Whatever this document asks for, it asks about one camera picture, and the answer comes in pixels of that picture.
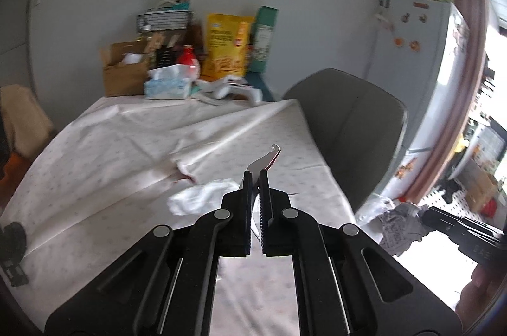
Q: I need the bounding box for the white tissue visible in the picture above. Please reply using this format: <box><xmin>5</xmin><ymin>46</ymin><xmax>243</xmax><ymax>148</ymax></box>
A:
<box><xmin>167</xmin><ymin>179</ymin><xmax>239</xmax><ymax>216</ymax></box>

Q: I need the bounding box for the wire basket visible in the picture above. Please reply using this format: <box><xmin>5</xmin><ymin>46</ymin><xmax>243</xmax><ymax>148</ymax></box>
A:
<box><xmin>136</xmin><ymin>10</ymin><xmax>192</xmax><ymax>33</ymax></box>

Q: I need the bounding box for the blue tissue box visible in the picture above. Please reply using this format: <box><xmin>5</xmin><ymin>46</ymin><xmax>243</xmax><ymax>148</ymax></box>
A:
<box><xmin>144</xmin><ymin>64</ymin><xmax>192</xmax><ymax>100</ymax></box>

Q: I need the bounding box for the white handheld device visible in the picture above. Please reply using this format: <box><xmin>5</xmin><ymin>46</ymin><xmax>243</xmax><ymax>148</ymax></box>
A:
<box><xmin>194</xmin><ymin>75</ymin><xmax>263</xmax><ymax>107</ymax></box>

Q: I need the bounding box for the printed paper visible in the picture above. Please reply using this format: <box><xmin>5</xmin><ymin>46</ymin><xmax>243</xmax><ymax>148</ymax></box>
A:
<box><xmin>377</xmin><ymin>202</ymin><xmax>430</xmax><ymax>256</ymax></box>

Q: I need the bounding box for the white dotted tablecloth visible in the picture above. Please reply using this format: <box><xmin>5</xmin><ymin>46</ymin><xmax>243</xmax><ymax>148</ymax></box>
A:
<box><xmin>1</xmin><ymin>97</ymin><xmax>354</xmax><ymax>328</ymax></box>

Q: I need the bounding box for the red white bottle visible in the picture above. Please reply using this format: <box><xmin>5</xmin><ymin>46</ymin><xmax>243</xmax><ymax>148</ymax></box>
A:
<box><xmin>177</xmin><ymin>45</ymin><xmax>200</xmax><ymax>80</ymax></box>

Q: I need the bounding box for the green tall box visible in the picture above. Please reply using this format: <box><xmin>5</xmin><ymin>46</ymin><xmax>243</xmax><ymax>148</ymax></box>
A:
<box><xmin>247</xmin><ymin>6</ymin><xmax>279</xmax><ymax>73</ymax></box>

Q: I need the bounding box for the brown cardboard box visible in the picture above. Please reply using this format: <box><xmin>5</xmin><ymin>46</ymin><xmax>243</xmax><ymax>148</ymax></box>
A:
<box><xmin>100</xmin><ymin>38</ymin><xmax>163</xmax><ymax>97</ymax></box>

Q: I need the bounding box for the yellow snack bag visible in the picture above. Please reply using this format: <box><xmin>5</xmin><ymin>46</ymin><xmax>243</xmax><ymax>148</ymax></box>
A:
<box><xmin>201</xmin><ymin>13</ymin><xmax>254</xmax><ymax>81</ymax></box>

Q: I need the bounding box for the white plastic wrapper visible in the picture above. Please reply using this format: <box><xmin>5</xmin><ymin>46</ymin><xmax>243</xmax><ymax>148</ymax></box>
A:
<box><xmin>239</xmin><ymin>143</ymin><xmax>283</xmax><ymax>242</ymax></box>

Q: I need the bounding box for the person right hand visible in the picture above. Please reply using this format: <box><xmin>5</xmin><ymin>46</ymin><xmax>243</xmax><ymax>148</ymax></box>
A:
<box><xmin>455</xmin><ymin>265</ymin><xmax>496</xmax><ymax>330</ymax></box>

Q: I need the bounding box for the tan chair with clothes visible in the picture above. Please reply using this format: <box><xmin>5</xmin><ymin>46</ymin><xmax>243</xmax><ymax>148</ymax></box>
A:
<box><xmin>1</xmin><ymin>84</ymin><xmax>56</xmax><ymax>162</ymax></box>

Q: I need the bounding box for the light blue refrigerator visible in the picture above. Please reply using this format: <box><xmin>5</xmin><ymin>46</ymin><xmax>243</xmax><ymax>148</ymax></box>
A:
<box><xmin>366</xmin><ymin>0</ymin><xmax>468</xmax><ymax>199</ymax></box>

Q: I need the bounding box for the clear plastic garbage bag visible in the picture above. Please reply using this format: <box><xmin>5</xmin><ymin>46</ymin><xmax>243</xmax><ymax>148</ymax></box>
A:
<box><xmin>355</xmin><ymin>193</ymin><xmax>396</xmax><ymax>226</ymax></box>

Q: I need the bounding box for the grey chair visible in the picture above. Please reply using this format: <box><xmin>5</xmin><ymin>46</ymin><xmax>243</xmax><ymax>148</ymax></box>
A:
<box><xmin>284</xmin><ymin>68</ymin><xmax>408</xmax><ymax>211</ymax></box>

